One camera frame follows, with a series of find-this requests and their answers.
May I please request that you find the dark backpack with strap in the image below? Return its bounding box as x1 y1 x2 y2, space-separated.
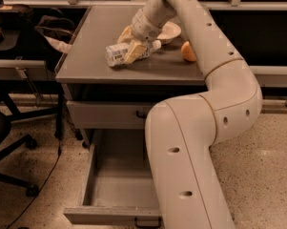
34 15 75 53

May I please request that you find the open grey lower drawer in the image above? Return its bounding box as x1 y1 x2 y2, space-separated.
64 129 163 229

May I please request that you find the clear plastic water bottle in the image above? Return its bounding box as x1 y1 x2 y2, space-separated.
105 40 161 67

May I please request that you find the white paper bowl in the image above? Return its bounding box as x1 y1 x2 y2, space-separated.
157 22 181 45

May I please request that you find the dark bag on desk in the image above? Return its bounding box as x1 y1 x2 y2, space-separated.
0 4 34 30

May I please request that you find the closed grey upper drawer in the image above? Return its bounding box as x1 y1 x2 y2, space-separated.
67 101 152 129

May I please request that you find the black floor cable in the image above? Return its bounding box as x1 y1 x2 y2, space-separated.
4 143 63 229

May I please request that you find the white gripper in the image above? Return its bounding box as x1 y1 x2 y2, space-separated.
117 9 162 64

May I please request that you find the grey drawer cabinet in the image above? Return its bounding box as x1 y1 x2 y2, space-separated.
56 3 206 145

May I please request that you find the black office chair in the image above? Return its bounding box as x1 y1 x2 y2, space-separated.
0 107 40 198

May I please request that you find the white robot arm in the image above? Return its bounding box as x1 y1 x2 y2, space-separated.
121 0 262 229

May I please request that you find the orange fruit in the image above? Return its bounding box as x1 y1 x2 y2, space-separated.
180 41 196 62

